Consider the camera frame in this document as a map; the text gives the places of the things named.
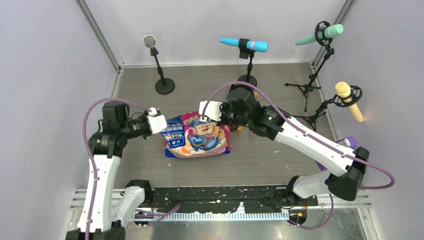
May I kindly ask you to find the yellow microphone tripod stand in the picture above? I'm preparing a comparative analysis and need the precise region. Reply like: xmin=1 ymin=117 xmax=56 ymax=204
xmin=294 ymin=94 xmax=345 ymax=132

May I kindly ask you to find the far black pet bowl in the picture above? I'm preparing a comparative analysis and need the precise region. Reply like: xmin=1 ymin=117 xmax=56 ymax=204
xmin=226 ymin=84 xmax=258 ymax=101

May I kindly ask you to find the black pet bowl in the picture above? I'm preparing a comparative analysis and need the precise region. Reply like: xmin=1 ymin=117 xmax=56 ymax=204
xmin=231 ymin=125 xmax=243 ymax=135
xmin=226 ymin=84 xmax=258 ymax=101

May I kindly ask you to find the yellow microphone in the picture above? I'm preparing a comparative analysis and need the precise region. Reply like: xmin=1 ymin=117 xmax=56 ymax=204
xmin=335 ymin=81 xmax=364 ymax=123

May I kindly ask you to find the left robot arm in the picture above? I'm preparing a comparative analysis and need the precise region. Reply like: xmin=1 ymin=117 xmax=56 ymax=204
xmin=65 ymin=98 xmax=167 ymax=240

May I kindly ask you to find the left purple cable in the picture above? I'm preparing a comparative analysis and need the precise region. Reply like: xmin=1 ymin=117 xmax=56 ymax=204
xmin=82 ymin=97 xmax=181 ymax=240

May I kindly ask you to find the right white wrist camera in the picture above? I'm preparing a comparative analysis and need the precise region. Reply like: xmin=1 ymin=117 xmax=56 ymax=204
xmin=198 ymin=101 xmax=223 ymax=122

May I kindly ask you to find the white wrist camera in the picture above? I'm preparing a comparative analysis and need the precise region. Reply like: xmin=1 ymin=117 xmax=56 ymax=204
xmin=198 ymin=101 xmax=223 ymax=122
xmin=146 ymin=107 xmax=168 ymax=135

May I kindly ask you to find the green microphone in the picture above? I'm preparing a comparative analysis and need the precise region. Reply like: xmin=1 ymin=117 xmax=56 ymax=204
xmin=294 ymin=24 xmax=344 ymax=46

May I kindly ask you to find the green microphone tripod stand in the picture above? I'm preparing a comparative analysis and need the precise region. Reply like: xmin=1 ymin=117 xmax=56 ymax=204
xmin=284 ymin=20 xmax=335 ymax=112

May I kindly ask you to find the near black pet bowl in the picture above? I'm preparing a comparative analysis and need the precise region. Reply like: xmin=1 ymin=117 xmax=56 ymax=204
xmin=231 ymin=125 xmax=243 ymax=135

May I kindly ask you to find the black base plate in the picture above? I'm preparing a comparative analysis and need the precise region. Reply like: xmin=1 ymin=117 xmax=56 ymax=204
xmin=141 ymin=185 xmax=318 ymax=214

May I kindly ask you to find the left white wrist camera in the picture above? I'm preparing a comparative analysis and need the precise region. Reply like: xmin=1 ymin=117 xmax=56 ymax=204
xmin=146 ymin=107 xmax=168 ymax=135

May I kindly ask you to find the round silver microphone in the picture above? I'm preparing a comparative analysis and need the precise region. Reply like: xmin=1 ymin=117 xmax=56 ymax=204
xmin=142 ymin=33 xmax=157 ymax=49

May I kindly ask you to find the colourful pet food bag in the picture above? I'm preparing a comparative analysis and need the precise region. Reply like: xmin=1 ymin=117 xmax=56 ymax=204
xmin=161 ymin=111 xmax=231 ymax=159

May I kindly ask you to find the purple metronome box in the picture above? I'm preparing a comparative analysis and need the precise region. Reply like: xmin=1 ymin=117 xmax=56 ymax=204
xmin=316 ymin=136 xmax=357 ymax=171

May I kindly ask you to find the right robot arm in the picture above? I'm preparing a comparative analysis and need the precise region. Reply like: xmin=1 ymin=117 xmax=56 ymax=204
xmin=205 ymin=87 xmax=370 ymax=205

